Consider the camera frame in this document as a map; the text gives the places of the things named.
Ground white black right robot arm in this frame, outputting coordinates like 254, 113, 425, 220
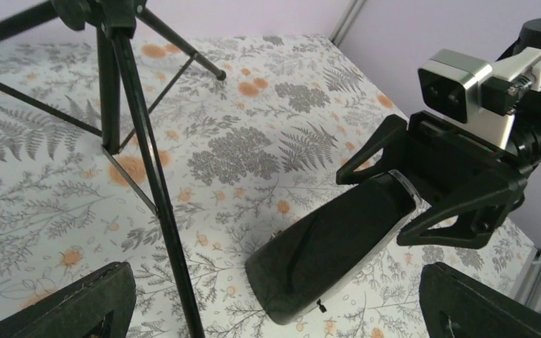
336, 18, 541, 249

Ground black music stand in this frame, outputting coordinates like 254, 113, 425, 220
0, 0, 226, 337

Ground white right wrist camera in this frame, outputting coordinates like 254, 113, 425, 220
418, 46, 541, 149

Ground black metronome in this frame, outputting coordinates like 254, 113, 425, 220
245, 170, 421, 325

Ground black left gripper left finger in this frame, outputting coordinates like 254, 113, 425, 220
0, 262, 137, 337

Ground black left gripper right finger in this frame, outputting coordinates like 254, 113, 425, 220
419, 262, 541, 337

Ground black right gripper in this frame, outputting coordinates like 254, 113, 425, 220
335, 111, 536, 249

